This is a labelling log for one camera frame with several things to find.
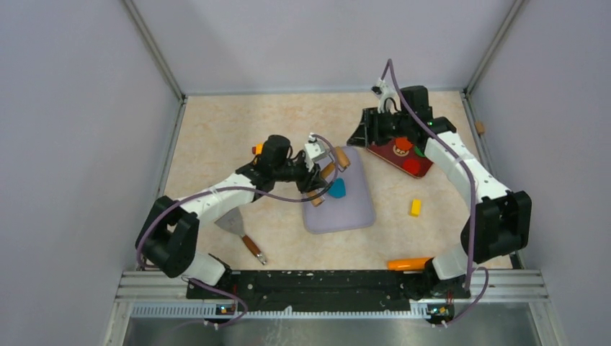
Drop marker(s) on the orange toy car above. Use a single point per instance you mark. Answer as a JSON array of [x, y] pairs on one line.
[[258, 149]]

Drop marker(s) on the orange dough disc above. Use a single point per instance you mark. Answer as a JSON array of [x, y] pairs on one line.
[[403, 144]]

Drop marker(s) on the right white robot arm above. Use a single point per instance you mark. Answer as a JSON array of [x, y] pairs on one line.
[[499, 220]]

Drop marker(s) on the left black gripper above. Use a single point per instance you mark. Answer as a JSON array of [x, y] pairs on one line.
[[310, 181]]

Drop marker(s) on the yellow block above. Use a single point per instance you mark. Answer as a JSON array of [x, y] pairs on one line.
[[416, 207]]

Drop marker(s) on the red plate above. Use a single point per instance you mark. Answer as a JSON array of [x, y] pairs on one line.
[[396, 158]]

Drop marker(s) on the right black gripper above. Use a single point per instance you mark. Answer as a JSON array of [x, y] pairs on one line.
[[368, 130]]

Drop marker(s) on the blue dough piece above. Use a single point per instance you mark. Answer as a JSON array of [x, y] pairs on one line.
[[337, 189]]

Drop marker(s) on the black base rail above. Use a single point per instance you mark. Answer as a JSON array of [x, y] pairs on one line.
[[335, 290]]

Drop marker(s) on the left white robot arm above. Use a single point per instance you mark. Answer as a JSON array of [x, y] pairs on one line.
[[168, 239]]

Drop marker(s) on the wooden rolling pin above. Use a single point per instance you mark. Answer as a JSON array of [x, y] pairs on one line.
[[339, 161]]

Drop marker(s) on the small wooden block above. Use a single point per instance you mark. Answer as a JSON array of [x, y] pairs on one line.
[[480, 128]]

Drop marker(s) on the orange carrot toy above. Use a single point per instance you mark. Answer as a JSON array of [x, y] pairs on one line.
[[409, 265]]

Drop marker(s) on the lavender plastic tray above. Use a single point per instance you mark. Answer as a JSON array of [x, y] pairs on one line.
[[355, 211]]

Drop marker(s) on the metal scraper wooden handle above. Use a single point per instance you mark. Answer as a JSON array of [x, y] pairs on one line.
[[233, 223]]

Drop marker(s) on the green dough disc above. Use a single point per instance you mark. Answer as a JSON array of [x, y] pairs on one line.
[[419, 152]]

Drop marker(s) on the red dough disc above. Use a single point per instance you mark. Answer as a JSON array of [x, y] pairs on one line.
[[412, 166]]

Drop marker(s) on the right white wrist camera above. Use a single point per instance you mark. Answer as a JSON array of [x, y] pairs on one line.
[[384, 93]]

